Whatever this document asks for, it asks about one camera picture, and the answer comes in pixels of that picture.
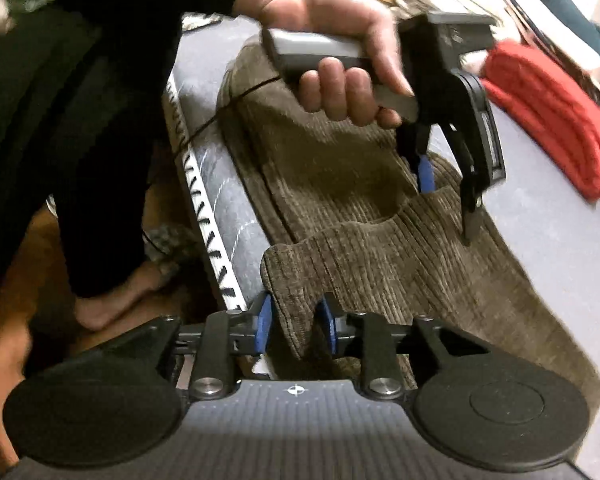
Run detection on brown corduroy pants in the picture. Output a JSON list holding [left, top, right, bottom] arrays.
[[219, 42, 600, 410]]

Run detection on left forearm dark sleeve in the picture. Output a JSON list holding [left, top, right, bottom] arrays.
[[0, 0, 235, 298]]

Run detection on white striped folded clothing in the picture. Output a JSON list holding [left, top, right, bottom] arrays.
[[393, 0, 600, 106]]

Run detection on left hand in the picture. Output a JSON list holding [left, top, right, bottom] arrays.
[[232, 0, 416, 130]]

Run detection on red folded garment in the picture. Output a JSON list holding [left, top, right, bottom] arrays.
[[482, 40, 600, 202]]

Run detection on person's bare foot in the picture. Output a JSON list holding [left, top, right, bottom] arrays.
[[74, 262, 176, 332]]

